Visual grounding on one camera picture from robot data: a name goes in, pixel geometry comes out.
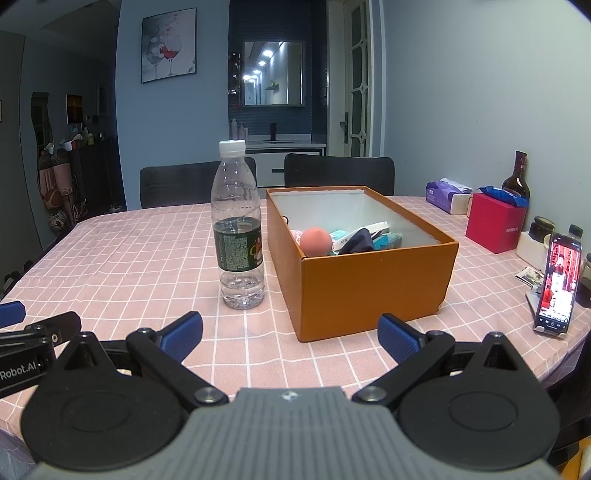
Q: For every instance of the clear plastic water bottle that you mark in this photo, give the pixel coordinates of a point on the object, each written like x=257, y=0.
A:
x=238, y=249

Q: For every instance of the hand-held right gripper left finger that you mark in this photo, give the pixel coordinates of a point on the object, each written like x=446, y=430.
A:
x=184, y=337

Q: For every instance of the phone stand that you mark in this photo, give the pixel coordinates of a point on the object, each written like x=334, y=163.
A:
x=533, y=300

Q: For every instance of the navy elastic fabric band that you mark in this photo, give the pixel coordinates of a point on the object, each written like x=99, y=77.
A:
x=358, y=242

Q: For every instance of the dark glass liquor bottle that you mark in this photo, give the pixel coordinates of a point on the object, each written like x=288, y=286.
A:
x=517, y=177

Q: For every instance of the dark shelf cabinet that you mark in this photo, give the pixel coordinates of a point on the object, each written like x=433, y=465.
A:
x=99, y=180

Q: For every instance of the dark framed wall picture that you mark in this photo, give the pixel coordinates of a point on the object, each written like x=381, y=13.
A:
x=74, y=108

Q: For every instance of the small black capped bottle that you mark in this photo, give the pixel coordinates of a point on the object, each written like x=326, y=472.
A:
x=575, y=233

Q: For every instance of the hanging pink bags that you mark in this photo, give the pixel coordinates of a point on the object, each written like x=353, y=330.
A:
x=55, y=184

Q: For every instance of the orange cardboard box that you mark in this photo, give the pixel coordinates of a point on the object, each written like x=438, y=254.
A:
x=369, y=295

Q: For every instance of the wavy wall mirror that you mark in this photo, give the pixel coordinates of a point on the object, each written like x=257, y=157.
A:
x=41, y=120

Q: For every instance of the small white dotted box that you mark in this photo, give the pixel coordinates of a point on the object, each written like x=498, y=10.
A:
x=461, y=205

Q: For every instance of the black faucet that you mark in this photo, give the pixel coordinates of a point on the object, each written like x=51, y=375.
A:
x=273, y=131

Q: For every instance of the dark lidded jar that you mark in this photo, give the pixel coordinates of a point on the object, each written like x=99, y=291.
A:
x=541, y=228

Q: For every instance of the white vanity cabinet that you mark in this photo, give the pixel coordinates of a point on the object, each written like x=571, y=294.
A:
x=272, y=166

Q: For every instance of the purple tissue pack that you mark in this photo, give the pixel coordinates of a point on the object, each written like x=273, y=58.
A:
x=441, y=196

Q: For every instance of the white glazed door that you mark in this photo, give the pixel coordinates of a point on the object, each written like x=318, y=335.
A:
x=355, y=78

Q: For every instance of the wine glass wall picture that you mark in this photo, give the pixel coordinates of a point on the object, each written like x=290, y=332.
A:
x=168, y=44

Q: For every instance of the pink checked tablecloth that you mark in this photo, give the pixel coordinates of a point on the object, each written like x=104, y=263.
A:
x=138, y=258

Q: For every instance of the black chair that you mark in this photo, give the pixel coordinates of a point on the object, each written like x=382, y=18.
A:
x=184, y=184
x=337, y=173

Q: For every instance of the narrow framed wall picture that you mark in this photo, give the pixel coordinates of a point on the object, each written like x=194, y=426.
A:
x=103, y=99

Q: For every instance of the dark glass jar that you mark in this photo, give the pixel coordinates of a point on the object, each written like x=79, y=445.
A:
x=585, y=281

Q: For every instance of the white tissue packet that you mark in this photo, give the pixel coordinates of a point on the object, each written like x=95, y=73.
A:
x=376, y=227

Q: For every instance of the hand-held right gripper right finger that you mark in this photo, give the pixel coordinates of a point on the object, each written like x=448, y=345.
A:
x=399, y=339

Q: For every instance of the smartphone with lit screen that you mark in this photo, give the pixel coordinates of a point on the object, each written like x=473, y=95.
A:
x=558, y=286

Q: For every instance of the small printed paper packet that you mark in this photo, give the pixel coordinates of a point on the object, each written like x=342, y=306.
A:
x=528, y=277

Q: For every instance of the white container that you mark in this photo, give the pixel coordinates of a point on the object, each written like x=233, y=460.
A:
x=528, y=251

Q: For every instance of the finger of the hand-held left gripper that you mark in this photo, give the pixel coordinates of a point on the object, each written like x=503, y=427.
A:
x=57, y=325
x=11, y=314

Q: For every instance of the blue snack packet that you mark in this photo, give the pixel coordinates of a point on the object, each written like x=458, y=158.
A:
x=501, y=194

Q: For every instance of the red gift box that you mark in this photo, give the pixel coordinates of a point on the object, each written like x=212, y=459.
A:
x=494, y=226

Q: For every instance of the pink bottles on vanity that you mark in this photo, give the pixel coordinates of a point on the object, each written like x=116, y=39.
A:
x=239, y=130

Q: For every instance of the peach sponge ball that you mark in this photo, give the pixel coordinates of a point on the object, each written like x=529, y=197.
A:
x=316, y=242

